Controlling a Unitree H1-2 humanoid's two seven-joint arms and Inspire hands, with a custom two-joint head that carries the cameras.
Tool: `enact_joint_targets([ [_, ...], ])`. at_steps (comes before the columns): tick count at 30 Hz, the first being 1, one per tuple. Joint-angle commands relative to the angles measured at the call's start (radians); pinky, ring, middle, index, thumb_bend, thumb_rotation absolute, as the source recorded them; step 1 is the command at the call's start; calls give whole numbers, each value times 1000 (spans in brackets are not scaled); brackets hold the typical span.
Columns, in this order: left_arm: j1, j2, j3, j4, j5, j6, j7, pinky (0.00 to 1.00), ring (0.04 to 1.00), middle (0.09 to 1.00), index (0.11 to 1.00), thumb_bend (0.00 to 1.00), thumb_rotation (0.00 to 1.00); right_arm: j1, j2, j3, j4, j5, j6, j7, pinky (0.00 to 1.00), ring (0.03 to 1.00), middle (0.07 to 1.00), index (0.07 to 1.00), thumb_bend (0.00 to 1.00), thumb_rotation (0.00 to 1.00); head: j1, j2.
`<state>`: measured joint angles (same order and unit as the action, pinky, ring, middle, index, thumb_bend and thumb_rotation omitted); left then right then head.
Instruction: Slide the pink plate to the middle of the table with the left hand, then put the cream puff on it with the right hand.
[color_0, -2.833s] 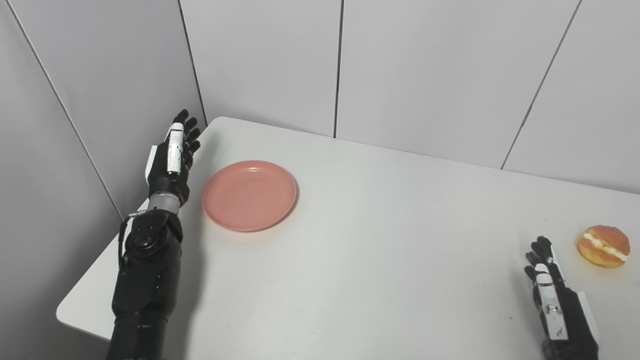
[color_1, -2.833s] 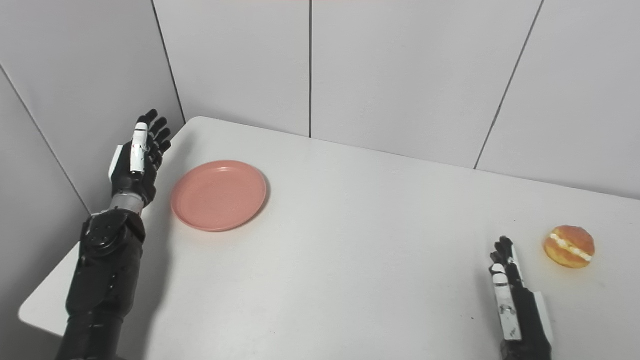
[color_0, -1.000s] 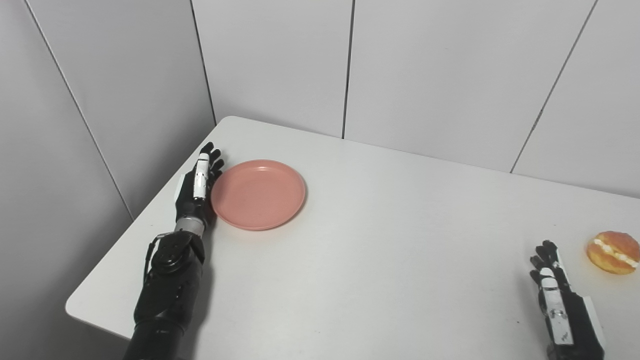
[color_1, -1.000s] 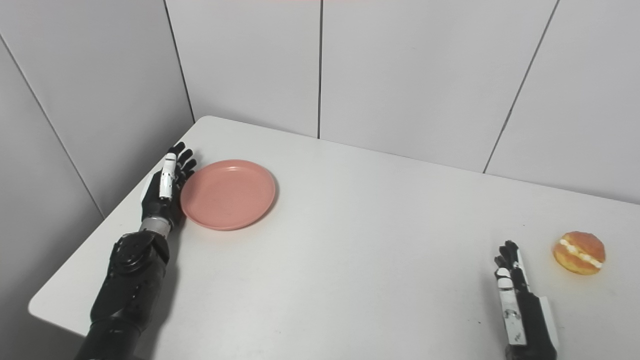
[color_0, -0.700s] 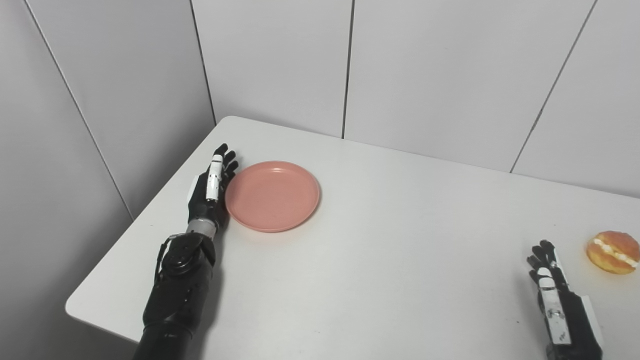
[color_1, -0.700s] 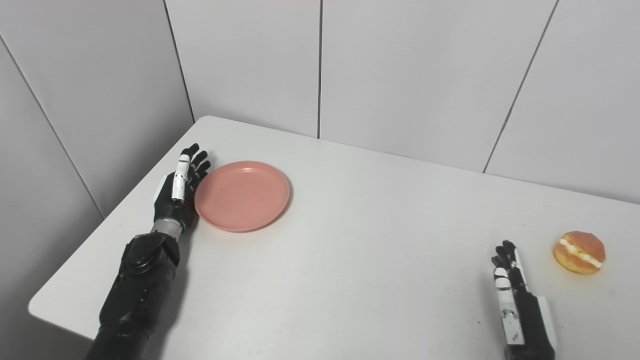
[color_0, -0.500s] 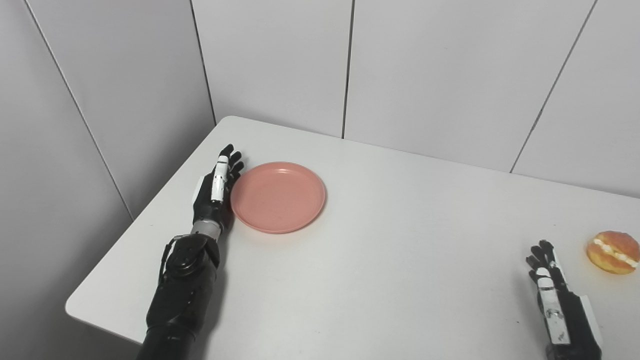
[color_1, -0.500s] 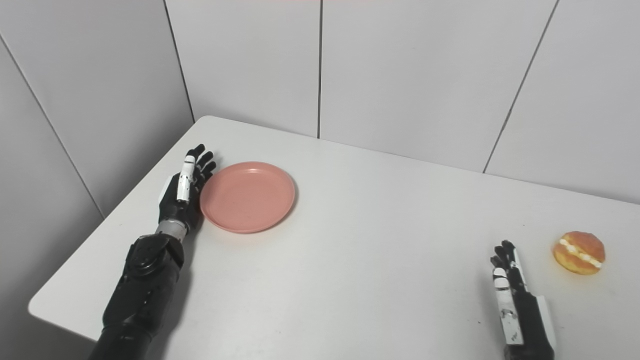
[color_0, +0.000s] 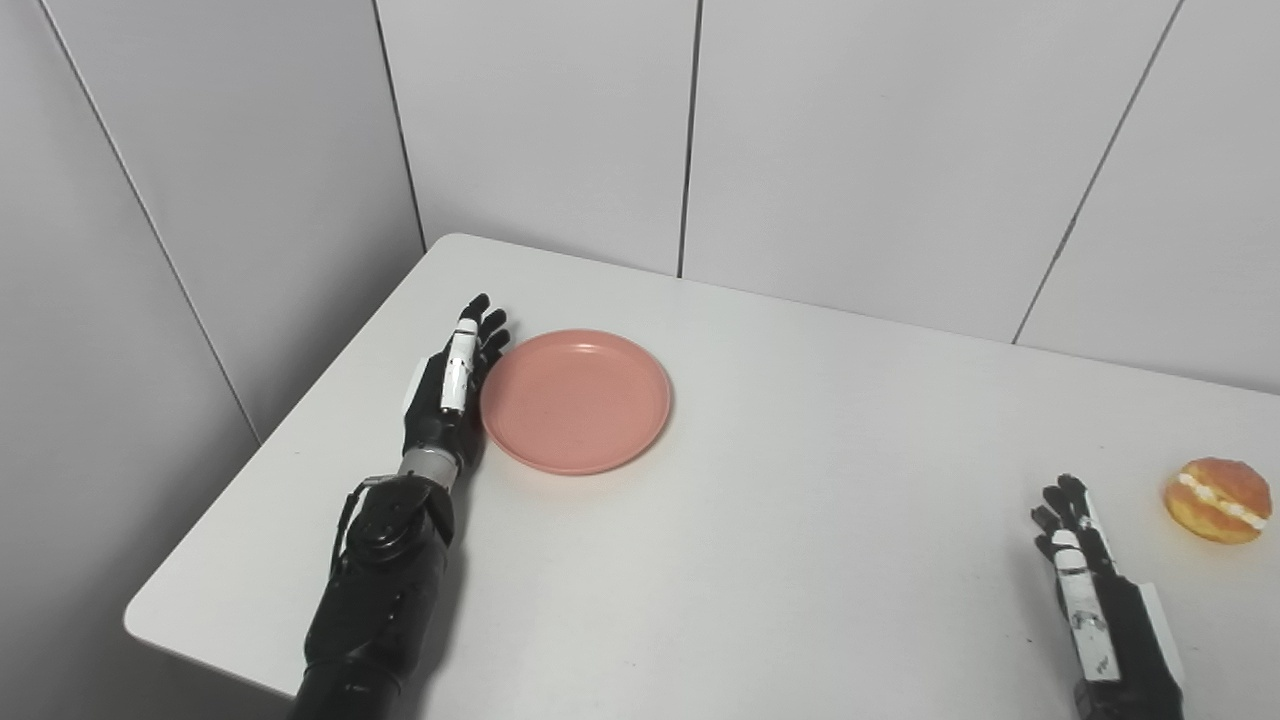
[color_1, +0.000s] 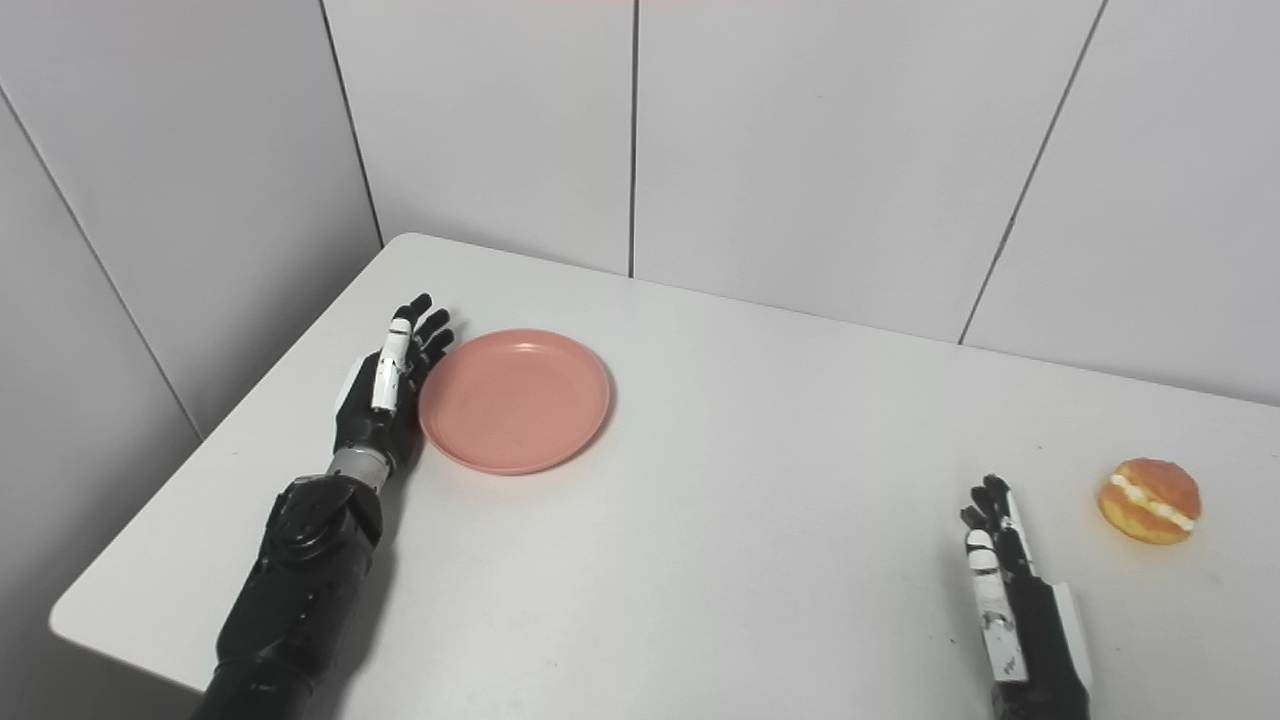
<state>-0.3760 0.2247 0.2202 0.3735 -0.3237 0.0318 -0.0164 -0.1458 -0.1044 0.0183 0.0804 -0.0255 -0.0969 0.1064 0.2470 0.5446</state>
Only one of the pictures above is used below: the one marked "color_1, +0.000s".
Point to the pink round plate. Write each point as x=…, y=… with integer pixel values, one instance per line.
x=514, y=400

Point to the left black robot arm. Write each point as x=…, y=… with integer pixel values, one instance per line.
x=300, y=590

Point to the cream puff pastry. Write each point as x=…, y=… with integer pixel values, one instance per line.
x=1150, y=500

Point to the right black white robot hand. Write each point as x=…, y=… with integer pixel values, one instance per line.
x=1020, y=610

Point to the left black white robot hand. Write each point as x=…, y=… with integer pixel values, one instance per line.
x=385, y=400

